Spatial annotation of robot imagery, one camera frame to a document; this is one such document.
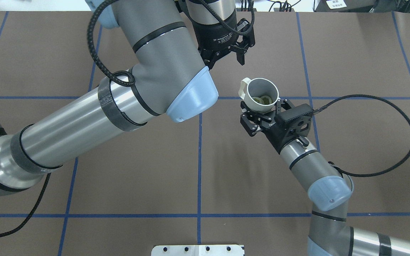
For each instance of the white ribbed HOME mug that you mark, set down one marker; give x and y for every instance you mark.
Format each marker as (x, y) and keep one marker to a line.
(258, 87)

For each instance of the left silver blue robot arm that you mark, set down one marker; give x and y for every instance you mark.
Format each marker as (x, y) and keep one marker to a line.
(176, 43)

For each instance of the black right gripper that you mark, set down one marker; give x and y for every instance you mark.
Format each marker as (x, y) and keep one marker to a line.
(271, 132)

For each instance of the green lemon slices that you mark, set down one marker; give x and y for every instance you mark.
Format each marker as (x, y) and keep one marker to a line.
(263, 100)

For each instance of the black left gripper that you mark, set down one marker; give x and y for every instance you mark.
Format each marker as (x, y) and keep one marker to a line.
(215, 35)

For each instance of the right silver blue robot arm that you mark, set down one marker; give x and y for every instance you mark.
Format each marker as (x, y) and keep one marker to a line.
(330, 188)

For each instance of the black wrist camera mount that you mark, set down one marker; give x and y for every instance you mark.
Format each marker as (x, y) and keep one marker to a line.
(294, 122)

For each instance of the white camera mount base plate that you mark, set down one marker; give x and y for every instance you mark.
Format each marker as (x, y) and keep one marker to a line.
(199, 250)

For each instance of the black box with label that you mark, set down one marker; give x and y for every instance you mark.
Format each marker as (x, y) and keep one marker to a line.
(343, 5)

